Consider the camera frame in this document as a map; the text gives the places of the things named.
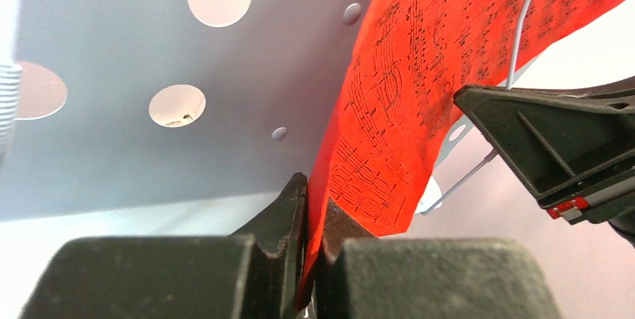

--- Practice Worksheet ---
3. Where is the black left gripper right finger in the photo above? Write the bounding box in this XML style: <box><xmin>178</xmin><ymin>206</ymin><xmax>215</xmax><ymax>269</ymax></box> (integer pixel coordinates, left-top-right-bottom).
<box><xmin>315</xmin><ymin>202</ymin><xmax>561</xmax><ymax>318</ymax></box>

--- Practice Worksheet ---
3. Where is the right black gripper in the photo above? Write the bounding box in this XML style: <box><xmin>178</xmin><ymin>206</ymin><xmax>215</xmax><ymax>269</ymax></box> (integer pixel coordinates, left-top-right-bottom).
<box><xmin>454</xmin><ymin>78</ymin><xmax>634</xmax><ymax>245</ymax></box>

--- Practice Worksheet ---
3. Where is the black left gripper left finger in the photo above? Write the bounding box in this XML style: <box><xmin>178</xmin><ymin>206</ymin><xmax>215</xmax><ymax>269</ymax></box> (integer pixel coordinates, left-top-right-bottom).
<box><xmin>21</xmin><ymin>173</ymin><xmax>307</xmax><ymax>318</ymax></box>

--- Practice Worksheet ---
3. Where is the red sheet music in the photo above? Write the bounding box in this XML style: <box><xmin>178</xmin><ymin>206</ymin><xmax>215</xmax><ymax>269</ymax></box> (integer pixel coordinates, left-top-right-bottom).
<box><xmin>297</xmin><ymin>0</ymin><xmax>624</xmax><ymax>308</ymax></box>

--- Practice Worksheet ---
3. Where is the light blue music stand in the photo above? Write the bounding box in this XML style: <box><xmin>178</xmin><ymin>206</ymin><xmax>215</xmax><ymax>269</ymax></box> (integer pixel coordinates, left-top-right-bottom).
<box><xmin>1</xmin><ymin>0</ymin><xmax>370</xmax><ymax>221</ymax></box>

